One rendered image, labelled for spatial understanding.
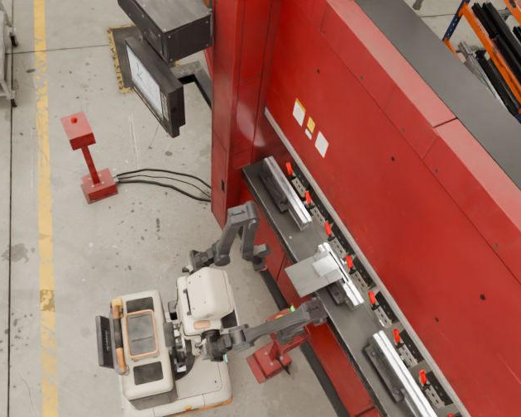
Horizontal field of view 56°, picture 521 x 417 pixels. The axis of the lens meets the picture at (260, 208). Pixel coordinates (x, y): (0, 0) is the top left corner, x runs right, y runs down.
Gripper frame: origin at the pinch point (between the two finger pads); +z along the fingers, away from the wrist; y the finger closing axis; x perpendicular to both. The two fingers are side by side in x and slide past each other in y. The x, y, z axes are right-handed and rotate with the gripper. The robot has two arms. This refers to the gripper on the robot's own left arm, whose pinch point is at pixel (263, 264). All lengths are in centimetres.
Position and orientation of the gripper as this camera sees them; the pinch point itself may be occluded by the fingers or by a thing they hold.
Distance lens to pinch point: 265.9
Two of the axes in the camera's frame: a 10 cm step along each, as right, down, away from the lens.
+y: -2.3, -8.5, 4.7
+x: -9.1, 3.7, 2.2
